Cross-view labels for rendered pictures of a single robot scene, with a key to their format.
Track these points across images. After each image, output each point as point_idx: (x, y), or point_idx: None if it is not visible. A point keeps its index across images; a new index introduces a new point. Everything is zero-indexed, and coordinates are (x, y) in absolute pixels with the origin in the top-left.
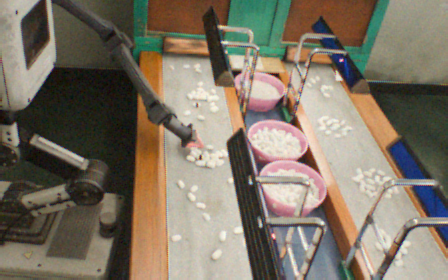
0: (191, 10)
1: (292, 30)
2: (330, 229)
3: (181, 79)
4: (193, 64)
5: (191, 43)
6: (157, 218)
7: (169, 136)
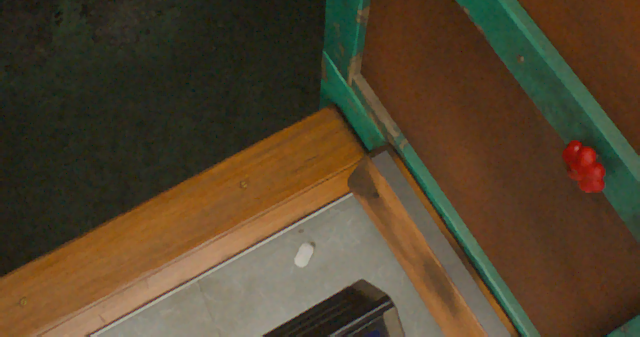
0: (485, 177)
1: None
2: None
3: (256, 325)
4: (398, 309)
5: (425, 258)
6: None
7: None
